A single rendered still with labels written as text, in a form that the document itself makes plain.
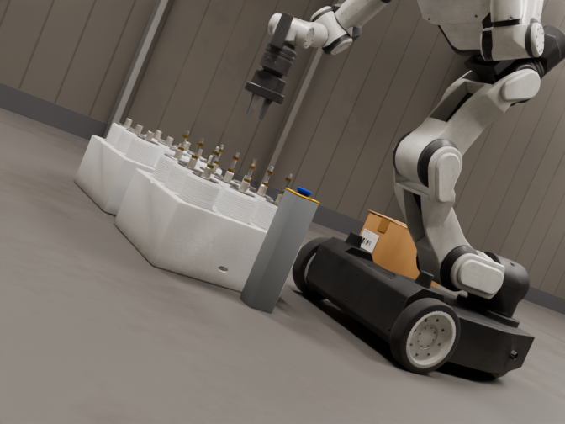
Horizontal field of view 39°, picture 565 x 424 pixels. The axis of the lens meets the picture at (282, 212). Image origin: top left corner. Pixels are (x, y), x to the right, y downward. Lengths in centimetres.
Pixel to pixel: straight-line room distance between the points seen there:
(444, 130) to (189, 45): 266
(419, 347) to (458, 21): 87
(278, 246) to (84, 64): 269
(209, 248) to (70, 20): 259
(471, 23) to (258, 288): 90
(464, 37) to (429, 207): 48
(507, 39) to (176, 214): 90
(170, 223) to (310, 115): 317
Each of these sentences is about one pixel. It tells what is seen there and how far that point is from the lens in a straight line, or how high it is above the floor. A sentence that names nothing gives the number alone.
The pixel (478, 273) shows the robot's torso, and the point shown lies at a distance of 245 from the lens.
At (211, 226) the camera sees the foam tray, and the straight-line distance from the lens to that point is 209.
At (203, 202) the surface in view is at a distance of 209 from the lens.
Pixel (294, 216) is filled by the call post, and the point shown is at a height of 26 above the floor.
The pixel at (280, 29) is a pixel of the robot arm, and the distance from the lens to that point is 223.
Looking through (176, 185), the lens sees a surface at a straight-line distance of 220.
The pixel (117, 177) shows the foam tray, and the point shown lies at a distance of 254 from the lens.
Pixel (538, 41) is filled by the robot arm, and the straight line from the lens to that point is 196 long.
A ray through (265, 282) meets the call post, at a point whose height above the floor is 7.
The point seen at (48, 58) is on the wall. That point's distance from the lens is 450.
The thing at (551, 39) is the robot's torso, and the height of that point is 99.
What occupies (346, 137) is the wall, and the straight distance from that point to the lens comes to 532.
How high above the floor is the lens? 43
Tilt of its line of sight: 5 degrees down
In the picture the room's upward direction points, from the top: 23 degrees clockwise
